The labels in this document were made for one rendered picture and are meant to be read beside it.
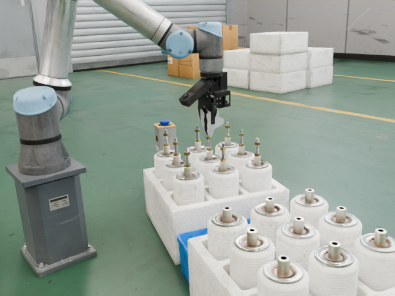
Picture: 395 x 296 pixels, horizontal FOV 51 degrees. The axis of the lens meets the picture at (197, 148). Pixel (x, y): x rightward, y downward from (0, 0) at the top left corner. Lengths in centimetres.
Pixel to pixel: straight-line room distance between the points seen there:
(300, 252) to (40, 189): 73
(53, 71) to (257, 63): 301
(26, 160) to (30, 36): 511
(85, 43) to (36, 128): 533
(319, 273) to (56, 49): 96
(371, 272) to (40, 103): 92
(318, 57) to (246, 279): 363
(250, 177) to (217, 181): 11
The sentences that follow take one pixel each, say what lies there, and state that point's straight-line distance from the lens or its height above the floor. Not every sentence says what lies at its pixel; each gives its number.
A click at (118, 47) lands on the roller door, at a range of 678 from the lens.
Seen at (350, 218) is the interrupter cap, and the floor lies 25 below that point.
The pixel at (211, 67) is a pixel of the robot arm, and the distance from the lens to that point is 132.
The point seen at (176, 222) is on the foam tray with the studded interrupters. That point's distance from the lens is 124.
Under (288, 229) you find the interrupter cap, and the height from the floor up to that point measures 25.
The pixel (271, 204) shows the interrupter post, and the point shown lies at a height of 27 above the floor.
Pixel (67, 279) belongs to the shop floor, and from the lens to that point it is 133.
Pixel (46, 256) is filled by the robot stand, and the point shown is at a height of 5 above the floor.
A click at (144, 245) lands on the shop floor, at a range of 142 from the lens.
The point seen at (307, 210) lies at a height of 25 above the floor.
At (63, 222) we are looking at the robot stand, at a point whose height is 14.
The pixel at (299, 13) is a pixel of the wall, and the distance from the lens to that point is 761.
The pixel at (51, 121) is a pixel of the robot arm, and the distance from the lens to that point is 126.
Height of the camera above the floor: 72
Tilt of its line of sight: 17 degrees down
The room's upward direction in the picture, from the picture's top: 2 degrees counter-clockwise
